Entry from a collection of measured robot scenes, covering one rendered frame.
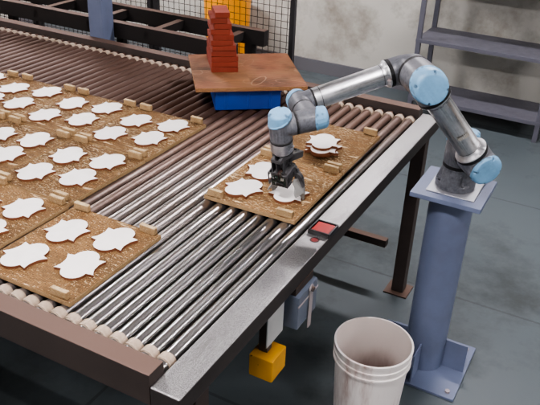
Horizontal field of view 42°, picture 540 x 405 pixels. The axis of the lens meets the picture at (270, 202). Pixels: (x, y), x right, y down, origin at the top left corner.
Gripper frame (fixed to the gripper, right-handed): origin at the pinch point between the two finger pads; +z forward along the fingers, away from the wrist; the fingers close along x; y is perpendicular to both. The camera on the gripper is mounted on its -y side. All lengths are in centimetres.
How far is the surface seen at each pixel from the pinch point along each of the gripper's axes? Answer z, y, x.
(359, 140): 16, -57, 4
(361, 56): 167, -363, -117
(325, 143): 5.8, -37.8, -2.9
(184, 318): -16, 72, 6
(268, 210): -2.4, 12.9, -1.1
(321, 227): -1.6, 12.9, 18.3
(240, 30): 32, -151, -107
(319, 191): 2.9, -7.6, 8.0
